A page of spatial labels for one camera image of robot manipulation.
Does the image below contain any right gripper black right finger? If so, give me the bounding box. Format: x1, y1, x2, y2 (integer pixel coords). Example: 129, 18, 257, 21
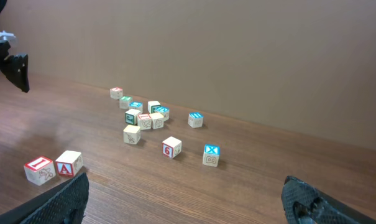
282, 175, 376, 224

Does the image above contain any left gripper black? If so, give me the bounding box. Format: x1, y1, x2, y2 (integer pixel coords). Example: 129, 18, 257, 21
0, 40, 30, 93

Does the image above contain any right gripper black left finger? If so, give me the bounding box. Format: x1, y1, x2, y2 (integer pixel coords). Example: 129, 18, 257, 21
0, 172, 89, 224

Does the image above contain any red letter A block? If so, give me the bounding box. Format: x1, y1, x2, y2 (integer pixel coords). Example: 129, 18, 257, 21
55, 151, 83, 177

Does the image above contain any red letter I block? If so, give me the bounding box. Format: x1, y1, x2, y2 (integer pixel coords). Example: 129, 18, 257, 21
24, 156, 57, 186

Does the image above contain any yellow block lower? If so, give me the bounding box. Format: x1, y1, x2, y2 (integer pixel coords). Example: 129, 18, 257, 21
123, 124, 141, 144

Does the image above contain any yellow block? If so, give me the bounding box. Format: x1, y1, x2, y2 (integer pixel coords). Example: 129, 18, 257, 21
123, 124, 141, 144
150, 112, 164, 129

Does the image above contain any red letter Y block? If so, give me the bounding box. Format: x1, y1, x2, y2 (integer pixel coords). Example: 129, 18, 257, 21
109, 87, 123, 100

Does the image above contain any blue letter X block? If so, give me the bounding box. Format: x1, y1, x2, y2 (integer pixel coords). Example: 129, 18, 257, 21
203, 144, 221, 167

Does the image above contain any green picture block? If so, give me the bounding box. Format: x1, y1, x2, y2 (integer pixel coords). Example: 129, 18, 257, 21
125, 109, 142, 125

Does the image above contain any green letter Z block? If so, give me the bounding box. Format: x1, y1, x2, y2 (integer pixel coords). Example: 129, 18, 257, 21
119, 96, 132, 110

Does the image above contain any red letter block centre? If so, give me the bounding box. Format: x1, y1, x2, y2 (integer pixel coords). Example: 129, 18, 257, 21
137, 114, 152, 130

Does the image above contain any red number 6 block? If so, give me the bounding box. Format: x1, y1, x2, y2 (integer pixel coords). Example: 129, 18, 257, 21
162, 136, 182, 159

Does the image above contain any blue letter S block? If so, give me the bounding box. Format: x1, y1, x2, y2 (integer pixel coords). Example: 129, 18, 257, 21
129, 101, 143, 113

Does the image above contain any yellow block upper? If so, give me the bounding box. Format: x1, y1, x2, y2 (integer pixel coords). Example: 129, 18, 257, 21
150, 112, 164, 129

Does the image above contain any white green top block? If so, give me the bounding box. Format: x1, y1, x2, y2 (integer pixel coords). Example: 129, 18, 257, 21
148, 101, 161, 113

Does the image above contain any blue letter D block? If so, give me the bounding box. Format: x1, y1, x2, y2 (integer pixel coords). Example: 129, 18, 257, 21
155, 106, 170, 121

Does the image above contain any blue block far right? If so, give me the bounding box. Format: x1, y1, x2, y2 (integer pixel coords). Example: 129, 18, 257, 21
188, 112, 204, 128

